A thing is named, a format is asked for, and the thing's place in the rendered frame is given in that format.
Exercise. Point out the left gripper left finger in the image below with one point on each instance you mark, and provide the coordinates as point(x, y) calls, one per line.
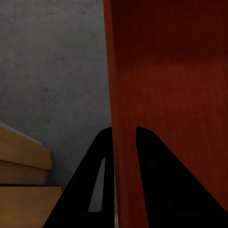
point(71, 210)

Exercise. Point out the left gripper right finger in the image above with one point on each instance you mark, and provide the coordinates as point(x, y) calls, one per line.
point(174, 198)

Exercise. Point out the door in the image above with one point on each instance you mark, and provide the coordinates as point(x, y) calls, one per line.
point(25, 162)

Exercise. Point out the storage box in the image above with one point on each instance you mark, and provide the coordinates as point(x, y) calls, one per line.
point(168, 73)

